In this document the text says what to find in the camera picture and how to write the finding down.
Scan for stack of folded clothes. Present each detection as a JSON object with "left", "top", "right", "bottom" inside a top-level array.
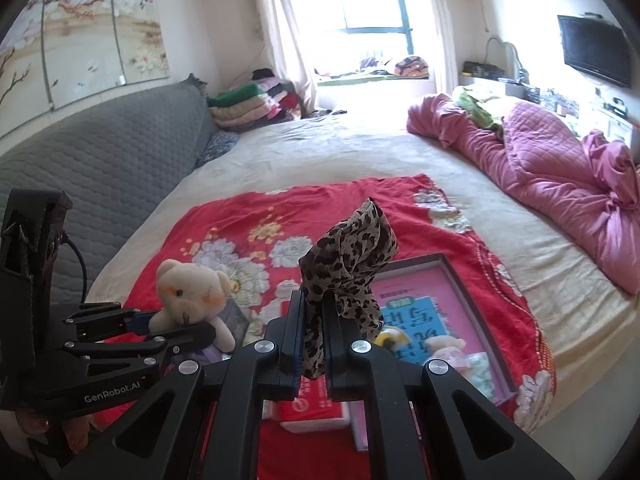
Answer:
[{"left": 207, "top": 77, "right": 306, "bottom": 133}]

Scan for dark floral pillow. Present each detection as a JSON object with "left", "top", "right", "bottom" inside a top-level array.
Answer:
[{"left": 195, "top": 130, "right": 240, "bottom": 168}]

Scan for bed with beige sheet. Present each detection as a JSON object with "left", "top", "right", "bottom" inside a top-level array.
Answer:
[{"left": 85, "top": 95, "right": 640, "bottom": 436}]

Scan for leopard print scarf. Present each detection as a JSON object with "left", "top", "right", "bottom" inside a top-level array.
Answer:
[{"left": 298, "top": 197, "right": 399, "bottom": 381}]

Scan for green cloth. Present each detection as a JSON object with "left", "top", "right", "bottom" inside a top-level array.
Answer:
[{"left": 452, "top": 87, "right": 506, "bottom": 128}]

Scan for grey quilted headboard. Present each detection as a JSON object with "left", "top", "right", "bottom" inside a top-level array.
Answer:
[{"left": 0, "top": 80, "right": 226, "bottom": 311}]

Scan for red floral blanket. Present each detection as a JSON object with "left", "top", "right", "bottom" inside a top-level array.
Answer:
[{"left": 87, "top": 174, "right": 556, "bottom": 461}]

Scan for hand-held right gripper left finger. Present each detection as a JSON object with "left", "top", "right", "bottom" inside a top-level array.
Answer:
[{"left": 55, "top": 290, "right": 308, "bottom": 480}]

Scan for red tissue pack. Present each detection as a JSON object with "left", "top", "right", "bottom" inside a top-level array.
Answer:
[{"left": 270, "top": 392, "right": 351, "bottom": 435}]

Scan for white cluttered dresser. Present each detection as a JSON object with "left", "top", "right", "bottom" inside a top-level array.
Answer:
[{"left": 457, "top": 60, "right": 640, "bottom": 161}]

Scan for black television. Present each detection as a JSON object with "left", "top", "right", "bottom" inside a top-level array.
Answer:
[{"left": 557, "top": 14, "right": 632, "bottom": 89}]

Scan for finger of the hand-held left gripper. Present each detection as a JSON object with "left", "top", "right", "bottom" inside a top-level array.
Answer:
[
  {"left": 64, "top": 304, "right": 160, "bottom": 338},
  {"left": 62, "top": 321, "right": 217, "bottom": 376}
]

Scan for pink book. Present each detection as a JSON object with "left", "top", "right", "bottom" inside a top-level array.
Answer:
[
  {"left": 350, "top": 266, "right": 506, "bottom": 453},
  {"left": 350, "top": 254, "right": 518, "bottom": 453}
]

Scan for cream teddy bear purple ribbon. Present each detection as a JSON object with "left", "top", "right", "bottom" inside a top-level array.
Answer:
[{"left": 149, "top": 259, "right": 237, "bottom": 363}]

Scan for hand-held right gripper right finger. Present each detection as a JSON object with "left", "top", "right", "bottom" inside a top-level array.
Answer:
[{"left": 321, "top": 292, "right": 576, "bottom": 480}]

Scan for colourful crumpled cloth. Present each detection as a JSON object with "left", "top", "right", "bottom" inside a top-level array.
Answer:
[{"left": 360, "top": 54, "right": 431, "bottom": 80}]

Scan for floral wall painting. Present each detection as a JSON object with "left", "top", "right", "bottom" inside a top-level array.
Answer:
[{"left": 0, "top": 0, "right": 171, "bottom": 138}]

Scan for yellow black plush toy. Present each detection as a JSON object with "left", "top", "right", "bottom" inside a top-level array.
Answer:
[{"left": 375, "top": 327, "right": 410, "bottom": 352}]

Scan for black cable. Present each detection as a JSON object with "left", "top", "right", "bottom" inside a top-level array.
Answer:
[{"left": 62, "top": 232, "right": 90, "bottom": 306}]

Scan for person's left hand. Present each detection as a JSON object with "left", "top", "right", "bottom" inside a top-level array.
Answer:
[{"left": 14, "top": 405, "right": 96, "bottom": 456}]

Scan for pink quilt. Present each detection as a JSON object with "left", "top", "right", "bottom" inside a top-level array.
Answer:
[{"left": 406, "top": 94, "right": 640, "bottom": 296}]

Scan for white curtain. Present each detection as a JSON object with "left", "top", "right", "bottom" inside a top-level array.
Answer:
[
  {"left": 250, "top": 0, "right": 321, "bottom": 121},
  {"left": 415, "top": 0, "right": 463, "bottom": 96}
]

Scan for cream teddy bear pink dress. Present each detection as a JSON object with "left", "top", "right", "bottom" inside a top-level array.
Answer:
[{"left": 425, "top": 335, "right": 471, "bottom": 378}]

